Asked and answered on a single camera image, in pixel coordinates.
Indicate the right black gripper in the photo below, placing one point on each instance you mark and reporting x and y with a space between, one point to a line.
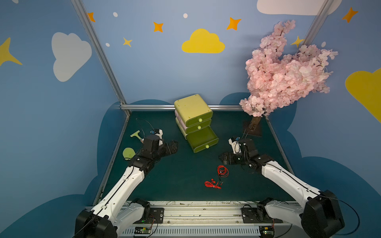
232 157

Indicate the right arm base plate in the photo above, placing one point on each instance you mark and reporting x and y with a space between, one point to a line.
252 215

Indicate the aluminium rail front frame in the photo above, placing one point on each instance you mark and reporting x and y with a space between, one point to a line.
209 219

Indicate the red earphones lower bundle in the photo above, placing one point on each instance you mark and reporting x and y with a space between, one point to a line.
213 184

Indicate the pink blossom artificial tree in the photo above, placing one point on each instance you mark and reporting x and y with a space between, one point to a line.
277 80

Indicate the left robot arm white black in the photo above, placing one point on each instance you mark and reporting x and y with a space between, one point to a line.
107 219

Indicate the red earphones coil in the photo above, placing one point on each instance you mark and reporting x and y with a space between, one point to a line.
222 171

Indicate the green drawer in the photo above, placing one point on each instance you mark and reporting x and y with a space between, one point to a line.
195 118
198 126
202 139

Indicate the green circuit board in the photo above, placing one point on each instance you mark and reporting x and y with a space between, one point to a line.
266 232
145 231

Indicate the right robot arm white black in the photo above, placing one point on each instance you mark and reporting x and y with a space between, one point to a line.
318 212

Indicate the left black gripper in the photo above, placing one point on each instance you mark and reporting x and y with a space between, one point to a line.
166 147

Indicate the right green circuit board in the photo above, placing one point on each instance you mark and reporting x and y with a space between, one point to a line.
266 232

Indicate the green three-drawer cabinet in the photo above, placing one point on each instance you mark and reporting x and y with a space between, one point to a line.
189 105

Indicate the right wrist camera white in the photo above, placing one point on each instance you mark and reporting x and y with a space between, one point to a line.
234 142

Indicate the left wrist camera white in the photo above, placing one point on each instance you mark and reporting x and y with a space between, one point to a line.
159 133

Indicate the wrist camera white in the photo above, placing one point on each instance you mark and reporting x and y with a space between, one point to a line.
159 133
234 142

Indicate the green round paddle wooden handle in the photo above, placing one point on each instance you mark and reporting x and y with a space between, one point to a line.
128 153

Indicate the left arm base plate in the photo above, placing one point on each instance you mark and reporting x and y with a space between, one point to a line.
152 215

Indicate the left green circuit board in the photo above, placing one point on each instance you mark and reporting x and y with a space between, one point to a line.
145 231

